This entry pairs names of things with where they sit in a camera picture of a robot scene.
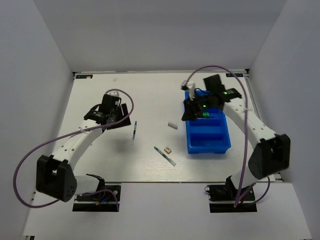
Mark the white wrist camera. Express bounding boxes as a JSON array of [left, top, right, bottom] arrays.
[[180, 80, 196, 101], [108, 90, 120, 98]]

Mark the aluminium table edge rail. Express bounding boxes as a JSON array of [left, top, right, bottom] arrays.
[[244, 69, 282, 183]]

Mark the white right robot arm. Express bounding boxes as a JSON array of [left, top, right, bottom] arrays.
[[181, 74, 291, 200]]

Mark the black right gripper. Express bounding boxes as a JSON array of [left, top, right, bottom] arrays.
[[181, 91, 213, 122]]

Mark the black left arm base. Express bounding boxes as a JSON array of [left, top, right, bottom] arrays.
[[72, 184, 122, 213]]

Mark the green refill pen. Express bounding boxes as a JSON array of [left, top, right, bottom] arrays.
[[153, 146, 176, 167]]

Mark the small tan eraser block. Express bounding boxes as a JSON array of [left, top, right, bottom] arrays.
[[164, 147, 172, 154]]

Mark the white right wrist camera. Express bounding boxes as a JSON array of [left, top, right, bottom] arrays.
[[180, 80, 196, 101]]

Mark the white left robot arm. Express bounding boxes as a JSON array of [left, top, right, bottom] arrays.
[[36, 90, 131, 202]]

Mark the grey eraser bar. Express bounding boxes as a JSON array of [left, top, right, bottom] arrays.
[[167, 121, 178, 130]]

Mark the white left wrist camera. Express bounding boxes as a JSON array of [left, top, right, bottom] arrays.
[[108, 90, 120, 98]]

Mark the green cap black highlighter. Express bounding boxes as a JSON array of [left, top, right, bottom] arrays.
[[197, 112, 210, 118]]

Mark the blue compartment tray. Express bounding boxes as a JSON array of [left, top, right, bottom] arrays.
[[184, 90, 232, 156]]

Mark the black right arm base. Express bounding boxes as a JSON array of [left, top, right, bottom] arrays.
[[204, 184, 256, 202]]

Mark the blue refill pen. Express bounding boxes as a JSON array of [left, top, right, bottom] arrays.
[[131, 120, 138, 146]]

